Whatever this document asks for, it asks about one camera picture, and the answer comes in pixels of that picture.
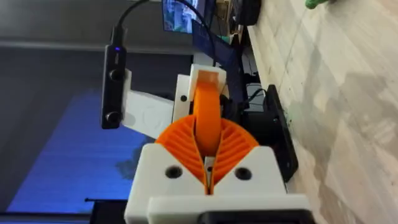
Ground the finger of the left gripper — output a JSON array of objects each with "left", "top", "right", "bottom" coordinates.
[{"left": 172, "top": 63, "right": 227, "bottom": 156}]

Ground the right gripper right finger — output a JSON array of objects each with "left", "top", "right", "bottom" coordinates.
[{"left": 212, "top": 117, "right": 287, "bottom": 196}]

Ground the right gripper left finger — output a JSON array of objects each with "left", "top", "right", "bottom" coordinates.
[{"left": 124, "top": 114, "right": 208, "bottom": 224}]

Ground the green vegetable toy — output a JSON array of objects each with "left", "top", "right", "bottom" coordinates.
[{"left": 304, "top": 0, "right": 330, "bottom": 9}]

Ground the black flat plate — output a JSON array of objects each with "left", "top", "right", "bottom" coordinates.
[{"left": 263, "top": 83, "right": 300, "bottom": 184}]

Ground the monitor screen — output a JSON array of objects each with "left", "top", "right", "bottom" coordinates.
[{"left": 161, "top": 0, "right": 206, "bottom": 34}]

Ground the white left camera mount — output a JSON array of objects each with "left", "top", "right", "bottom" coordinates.
[{"left": 123, "top": 68, "right": 175, "bottom": 140}]

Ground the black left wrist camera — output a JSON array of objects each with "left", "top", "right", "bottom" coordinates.
[{"left": 101, "top": 44, "right": 128, "bottom": 130}]

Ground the black camera cable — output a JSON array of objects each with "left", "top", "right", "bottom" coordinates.
[{"left": 111, "top": 0, "right": 218, "bottom": 67}]

